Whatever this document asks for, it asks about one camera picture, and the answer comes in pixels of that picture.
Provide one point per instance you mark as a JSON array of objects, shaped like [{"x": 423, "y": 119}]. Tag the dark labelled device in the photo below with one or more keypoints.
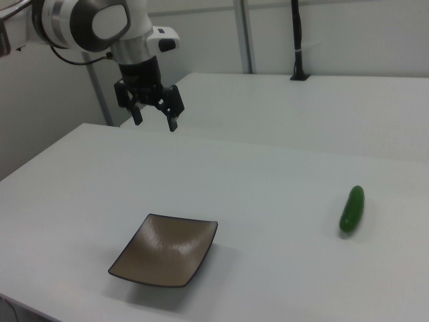
[{"x": 4, "y": 38}]

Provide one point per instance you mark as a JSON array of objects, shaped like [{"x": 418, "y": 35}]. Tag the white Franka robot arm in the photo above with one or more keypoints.
[{"x": 67, "y": 23}]

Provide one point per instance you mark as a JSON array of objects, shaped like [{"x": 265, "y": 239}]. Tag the square brown ceramic plate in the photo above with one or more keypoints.
[{"x": 164, "y": 251}]

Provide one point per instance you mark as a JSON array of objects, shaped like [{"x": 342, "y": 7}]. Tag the aluminium frame post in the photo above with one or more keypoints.
[
  {"x": 244, "y": 37},
  {"x": 99, "y": 97}
]

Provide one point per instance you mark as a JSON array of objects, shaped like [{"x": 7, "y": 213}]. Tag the green cucumber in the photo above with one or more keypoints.
[{"x": 352, "y": 209}]

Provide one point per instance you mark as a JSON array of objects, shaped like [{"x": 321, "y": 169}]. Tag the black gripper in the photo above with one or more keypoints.
[{"x": 140, "y": 75}]

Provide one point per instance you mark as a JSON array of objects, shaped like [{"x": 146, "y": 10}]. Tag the black table clamp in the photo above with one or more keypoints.
[{"x": 298, "y": 40}]

